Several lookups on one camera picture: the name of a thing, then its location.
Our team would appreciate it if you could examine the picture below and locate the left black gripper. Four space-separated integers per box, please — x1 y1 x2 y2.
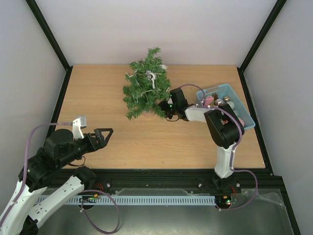
59 127 114 167

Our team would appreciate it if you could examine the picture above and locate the small green christmas tree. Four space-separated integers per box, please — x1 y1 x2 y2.
122 47 172 120

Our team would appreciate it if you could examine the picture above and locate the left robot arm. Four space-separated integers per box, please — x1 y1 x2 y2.
0 128 113 235

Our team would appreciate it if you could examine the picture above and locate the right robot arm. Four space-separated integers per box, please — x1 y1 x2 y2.
158 88 245 192

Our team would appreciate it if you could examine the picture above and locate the pink fluffy ornament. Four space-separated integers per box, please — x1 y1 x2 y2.
204 96 215 106

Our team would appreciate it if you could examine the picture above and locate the light blue plastic basket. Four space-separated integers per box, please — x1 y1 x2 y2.
203 84 255 131

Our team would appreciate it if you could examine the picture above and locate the light blue cable duct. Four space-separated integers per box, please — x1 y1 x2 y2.
64 195 216 206

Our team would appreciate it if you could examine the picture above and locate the black aluminium frame rail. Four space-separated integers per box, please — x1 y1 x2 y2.
93 169 287 194

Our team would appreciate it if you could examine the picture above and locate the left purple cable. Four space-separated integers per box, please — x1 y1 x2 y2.
0 122 121 233

